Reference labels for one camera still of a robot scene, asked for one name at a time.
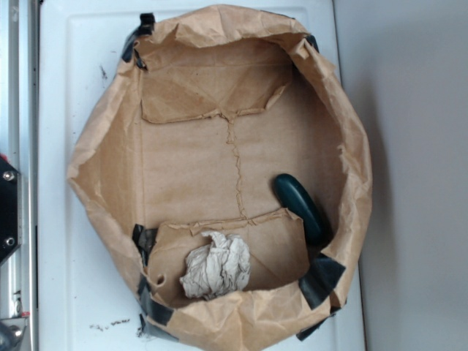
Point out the white paper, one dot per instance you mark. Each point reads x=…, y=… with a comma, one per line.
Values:
x=218, y=268

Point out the brown paper bag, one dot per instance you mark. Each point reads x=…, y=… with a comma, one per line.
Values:
x=232, y=97

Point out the dark green oval object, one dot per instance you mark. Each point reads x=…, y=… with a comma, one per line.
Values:
x=293, y=196

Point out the black tape lower right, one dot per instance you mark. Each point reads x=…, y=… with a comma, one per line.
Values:
x=320, y=280

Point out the black tape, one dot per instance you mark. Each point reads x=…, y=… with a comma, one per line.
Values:
x=146, y=28
x=313, y=42
x=155, y=315
x=320, y=280

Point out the black tape upper right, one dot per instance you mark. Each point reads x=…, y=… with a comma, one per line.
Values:
x=313, y=42

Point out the black tape lower left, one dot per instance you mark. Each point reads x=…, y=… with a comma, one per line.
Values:
x=155, y=315

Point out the black tape upper left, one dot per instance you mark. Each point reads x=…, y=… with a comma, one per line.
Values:
x=146, y=28

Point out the black mounting bracket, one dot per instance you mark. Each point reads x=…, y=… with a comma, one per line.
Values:
x=9, y=210

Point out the aluminium frame rail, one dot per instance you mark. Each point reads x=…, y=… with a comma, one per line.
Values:
x=19, y=103

